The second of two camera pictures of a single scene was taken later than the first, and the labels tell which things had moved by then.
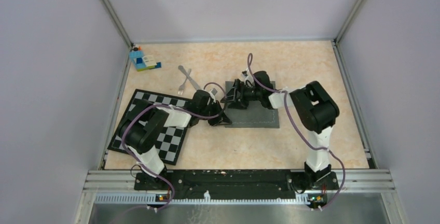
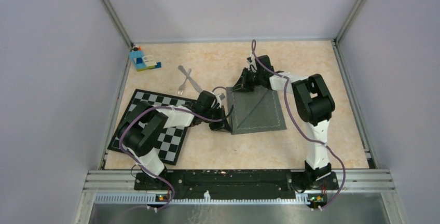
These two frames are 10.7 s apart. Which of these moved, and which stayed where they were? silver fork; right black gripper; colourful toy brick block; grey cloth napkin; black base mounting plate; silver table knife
Moved: right black gripper; grey cloth napkin
Stayed: silver fork; colourful toy brick block; black base mounting plate; silver table knife
